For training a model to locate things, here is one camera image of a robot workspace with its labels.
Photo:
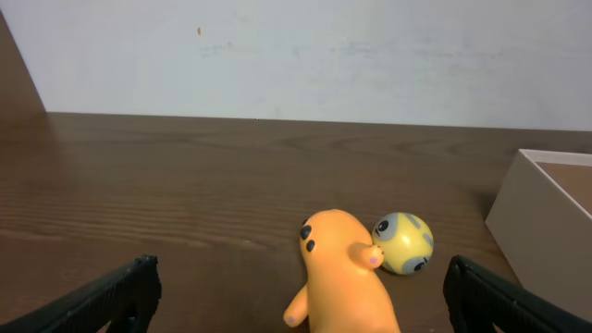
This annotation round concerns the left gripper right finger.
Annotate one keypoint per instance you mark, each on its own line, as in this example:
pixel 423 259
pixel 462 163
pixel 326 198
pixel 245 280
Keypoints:
pixel 481 301

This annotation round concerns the orange dinosaur toy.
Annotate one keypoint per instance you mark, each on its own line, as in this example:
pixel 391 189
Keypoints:
pixel 342 292

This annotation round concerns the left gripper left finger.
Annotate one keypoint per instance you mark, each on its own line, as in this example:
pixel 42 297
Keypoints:
pixel 124 300

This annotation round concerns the yellow grey ball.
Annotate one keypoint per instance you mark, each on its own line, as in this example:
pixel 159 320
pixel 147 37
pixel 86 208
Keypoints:
pixel 406 240

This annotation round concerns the white cardboard box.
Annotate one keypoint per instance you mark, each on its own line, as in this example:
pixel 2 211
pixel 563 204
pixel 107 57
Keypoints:
pixel 541 220

